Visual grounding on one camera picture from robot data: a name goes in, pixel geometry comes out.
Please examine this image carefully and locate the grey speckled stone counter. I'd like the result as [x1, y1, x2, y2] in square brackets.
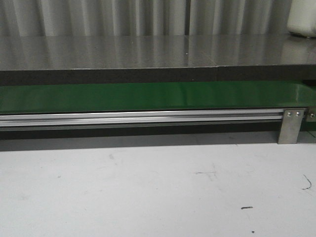
[0, 34, 316, 86]

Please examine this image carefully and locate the green conveyor belt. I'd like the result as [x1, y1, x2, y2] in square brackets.
[0, 81, 316, 114]

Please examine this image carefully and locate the dark conveyor end plate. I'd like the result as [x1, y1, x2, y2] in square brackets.
[306, 106, 316, 122]

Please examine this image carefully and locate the white pleated curtain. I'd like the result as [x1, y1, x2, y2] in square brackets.
[0, 0, 291, 37]

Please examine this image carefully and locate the aluminium conveyor side rail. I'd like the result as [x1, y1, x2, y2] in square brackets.
[0, 109, 284, 127]

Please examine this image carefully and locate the steel conveyor support bracket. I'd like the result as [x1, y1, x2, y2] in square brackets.
[277, 108, 305, 145]

